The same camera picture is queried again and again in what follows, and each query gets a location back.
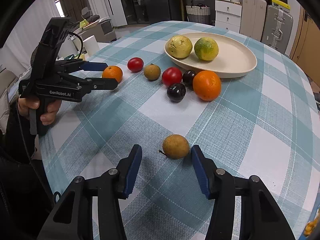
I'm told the small orange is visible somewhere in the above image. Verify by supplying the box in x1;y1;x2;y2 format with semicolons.
102;66;123;83

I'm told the red tomato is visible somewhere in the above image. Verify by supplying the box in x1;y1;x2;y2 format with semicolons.
162;67;182;87
127;57;144;73

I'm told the brown longan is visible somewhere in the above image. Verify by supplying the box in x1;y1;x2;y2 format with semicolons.
144;64;161;81
159;134;190;159

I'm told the dark plum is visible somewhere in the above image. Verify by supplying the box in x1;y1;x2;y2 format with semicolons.
182;70;196;90
167;83;186;102

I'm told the yellow citrus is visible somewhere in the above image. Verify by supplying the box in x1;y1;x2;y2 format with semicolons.
165;35;193;59

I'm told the large orange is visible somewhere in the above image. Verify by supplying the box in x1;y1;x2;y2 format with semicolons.
193;70;222;101

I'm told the yellow-green citrus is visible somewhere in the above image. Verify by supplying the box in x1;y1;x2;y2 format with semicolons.
194;37;219;61

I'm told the person's left hand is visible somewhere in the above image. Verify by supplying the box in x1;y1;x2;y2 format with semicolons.
18;97;62;126

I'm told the white cylinder humidifier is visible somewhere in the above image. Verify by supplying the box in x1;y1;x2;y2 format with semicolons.
83;35;100;57

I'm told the white wardrobe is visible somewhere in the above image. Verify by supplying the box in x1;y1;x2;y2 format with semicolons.
104;0;127;27

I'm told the teal checkered tablecloth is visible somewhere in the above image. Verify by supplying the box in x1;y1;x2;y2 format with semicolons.
40;21;319;239

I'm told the black refrigerator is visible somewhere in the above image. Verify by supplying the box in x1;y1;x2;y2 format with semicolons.
144;0;182;24

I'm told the woven laundry basket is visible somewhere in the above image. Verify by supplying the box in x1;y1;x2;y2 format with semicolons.
185;3;210;24

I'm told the cream round plate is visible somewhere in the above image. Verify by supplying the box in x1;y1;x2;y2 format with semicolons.
164;33;257;78

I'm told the white drawer desk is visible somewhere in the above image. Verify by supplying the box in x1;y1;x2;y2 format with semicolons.
213;0;242;33

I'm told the wooden door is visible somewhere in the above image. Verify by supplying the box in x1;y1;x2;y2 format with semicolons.
290;7;319;72

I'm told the beige suitcase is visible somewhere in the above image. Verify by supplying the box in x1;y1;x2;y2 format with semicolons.
240;0;267;42

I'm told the silver suitcase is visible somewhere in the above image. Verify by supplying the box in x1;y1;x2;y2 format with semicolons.
261;5;293;54

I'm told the yellow black box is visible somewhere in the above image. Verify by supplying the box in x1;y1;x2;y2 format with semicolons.
271;0;291;13

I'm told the black cable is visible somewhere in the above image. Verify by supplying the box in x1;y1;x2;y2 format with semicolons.
68;31;84;60

